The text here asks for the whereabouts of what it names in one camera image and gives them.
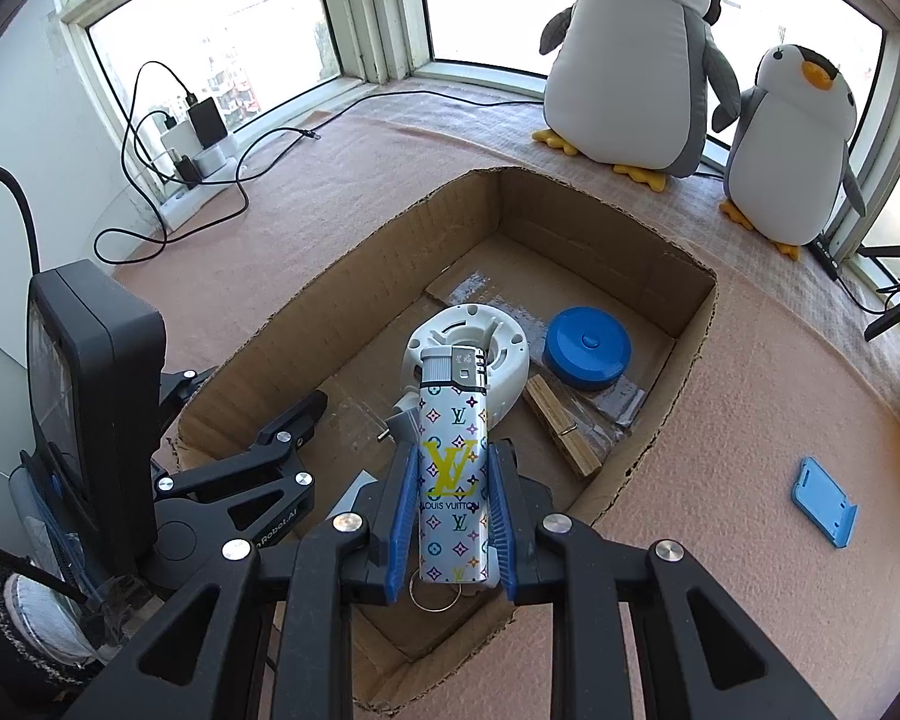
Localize white plug-in mosquito heater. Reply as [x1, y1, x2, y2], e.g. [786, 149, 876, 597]
[379, 304, 532, 445]

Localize large penguin plush toy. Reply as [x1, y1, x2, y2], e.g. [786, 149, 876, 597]
[532, 0, 742, 192]

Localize cardboard box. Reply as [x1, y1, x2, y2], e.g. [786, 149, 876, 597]
[169, 165, 721, 717]

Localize blue round tape measure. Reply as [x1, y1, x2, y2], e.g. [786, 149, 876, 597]
[544, 307, 635, 391]

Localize small penguin plush toy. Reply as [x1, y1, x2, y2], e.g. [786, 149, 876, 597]
[711, 43, 867, 262]

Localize black loose-ended cable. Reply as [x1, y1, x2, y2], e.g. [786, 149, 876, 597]
[94, 127, 323, 265]

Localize checkered cloth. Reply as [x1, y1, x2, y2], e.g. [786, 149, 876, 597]
[322, 75, 900, 421]

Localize white patterned lighter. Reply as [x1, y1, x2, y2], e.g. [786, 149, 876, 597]
[418, 343, 492, 587]

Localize metal key ring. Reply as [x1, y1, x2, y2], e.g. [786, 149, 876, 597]
[409, 570, 466, 614]

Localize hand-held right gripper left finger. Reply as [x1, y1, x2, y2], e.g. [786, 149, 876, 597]
[60, 441, 421, 720]

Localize blue phone stand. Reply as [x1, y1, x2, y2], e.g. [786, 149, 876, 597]
[790, 456, 860, 550]

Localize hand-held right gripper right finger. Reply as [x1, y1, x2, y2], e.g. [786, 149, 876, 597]
[487, 439, 841, 720]

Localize white window frame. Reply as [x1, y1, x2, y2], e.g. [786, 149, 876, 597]
[45, 0, 900, 293]

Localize black inline cable remote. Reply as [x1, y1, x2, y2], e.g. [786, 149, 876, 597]
[804, 236, 845, 282]

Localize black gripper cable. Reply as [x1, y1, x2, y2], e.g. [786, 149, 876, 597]
[0, 163, 42, 275]

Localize wooden clothespin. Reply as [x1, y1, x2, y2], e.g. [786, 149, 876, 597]
[523, 375, 605, 479]

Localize white power strip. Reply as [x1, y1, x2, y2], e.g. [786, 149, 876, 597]
[157, 136, 241, 230]

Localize black tripod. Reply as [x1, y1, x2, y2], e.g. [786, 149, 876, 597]
[862, 244, 900, 342]

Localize long black cable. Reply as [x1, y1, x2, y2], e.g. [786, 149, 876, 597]
[225, 90, 545, 158]

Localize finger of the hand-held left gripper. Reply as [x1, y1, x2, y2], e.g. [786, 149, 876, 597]
[160, 364, 221, 411]
[154, 390, 329, 520]

